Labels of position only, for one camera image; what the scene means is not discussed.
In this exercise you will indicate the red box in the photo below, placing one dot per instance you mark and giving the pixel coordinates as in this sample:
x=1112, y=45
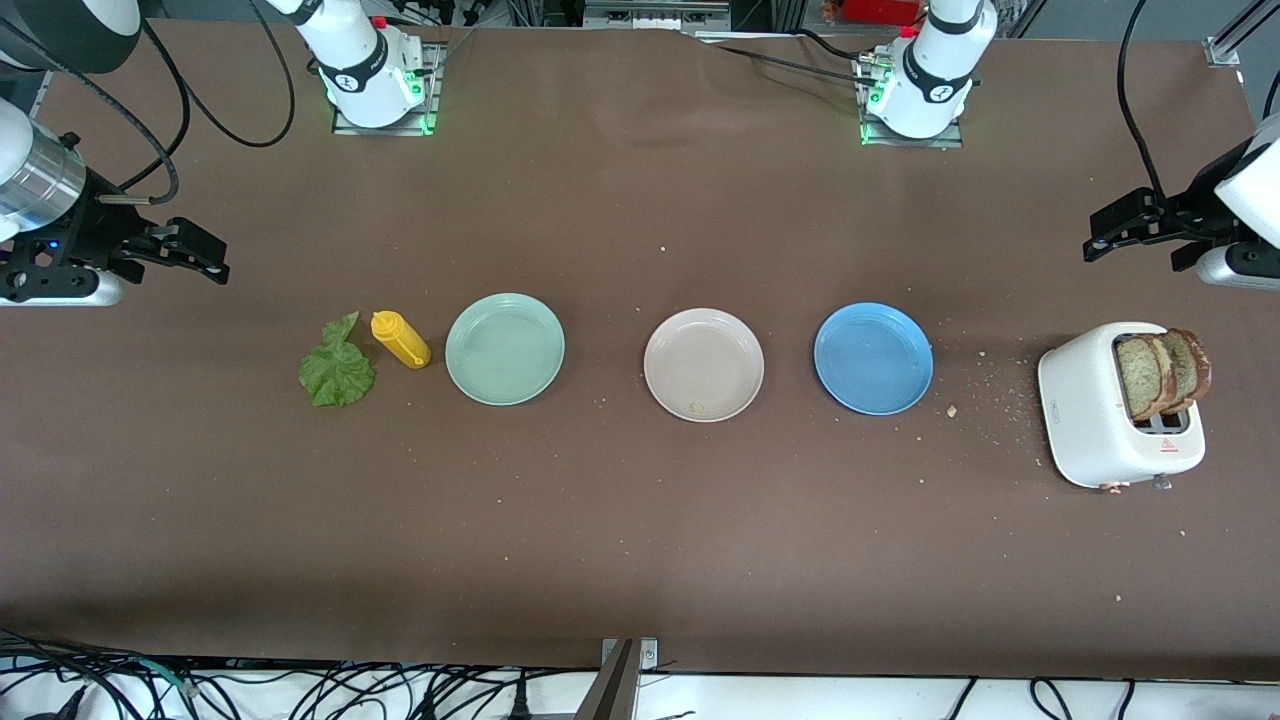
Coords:
x=880, y=10

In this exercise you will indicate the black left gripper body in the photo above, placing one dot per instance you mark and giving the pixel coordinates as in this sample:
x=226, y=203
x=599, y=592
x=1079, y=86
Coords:
x=1187, y=217

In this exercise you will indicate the blue plate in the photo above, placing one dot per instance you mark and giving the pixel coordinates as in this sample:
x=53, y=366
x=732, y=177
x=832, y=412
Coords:
x=873, y=360

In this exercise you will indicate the white toaster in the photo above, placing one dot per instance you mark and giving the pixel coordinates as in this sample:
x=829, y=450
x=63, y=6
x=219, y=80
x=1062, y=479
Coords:
x=1075, y=420

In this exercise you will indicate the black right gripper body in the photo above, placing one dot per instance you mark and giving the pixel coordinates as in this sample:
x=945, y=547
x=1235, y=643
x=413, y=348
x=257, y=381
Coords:
x=100, y=223

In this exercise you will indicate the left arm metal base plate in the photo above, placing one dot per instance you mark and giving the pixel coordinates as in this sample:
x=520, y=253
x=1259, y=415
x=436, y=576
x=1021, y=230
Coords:
x=952, y=142

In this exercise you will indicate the green lettuce leaf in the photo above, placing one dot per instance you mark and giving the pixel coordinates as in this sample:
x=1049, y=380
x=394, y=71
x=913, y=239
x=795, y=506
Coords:
x=338, y=375

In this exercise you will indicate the yellow mustard squeeze bottle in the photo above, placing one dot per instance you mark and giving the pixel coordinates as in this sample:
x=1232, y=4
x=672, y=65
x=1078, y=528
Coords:
x=402, y=342

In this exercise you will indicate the aluminium corner profile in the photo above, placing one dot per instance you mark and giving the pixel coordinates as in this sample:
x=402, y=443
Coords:
x=1222, y=50

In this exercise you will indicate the grey metal box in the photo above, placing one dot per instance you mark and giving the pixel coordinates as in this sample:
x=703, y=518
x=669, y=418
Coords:
x=655, y=15

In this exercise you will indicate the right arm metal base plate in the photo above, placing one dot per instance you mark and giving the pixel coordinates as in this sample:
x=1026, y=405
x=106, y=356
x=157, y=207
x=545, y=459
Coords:
x=434, y=100

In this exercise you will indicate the brown bread slice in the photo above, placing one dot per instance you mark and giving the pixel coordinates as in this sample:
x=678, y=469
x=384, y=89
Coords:
x=1135, y=375
x=1195, y=365

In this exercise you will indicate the pale green plate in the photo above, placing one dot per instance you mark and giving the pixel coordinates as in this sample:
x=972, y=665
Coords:
x=505, y=350

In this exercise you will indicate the aluminium profile with bracket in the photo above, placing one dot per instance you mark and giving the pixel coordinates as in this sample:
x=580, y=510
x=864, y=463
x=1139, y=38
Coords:
x=612, y=690

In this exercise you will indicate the beige plate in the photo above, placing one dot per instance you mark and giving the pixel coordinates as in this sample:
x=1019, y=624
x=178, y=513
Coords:
x=704, y=365

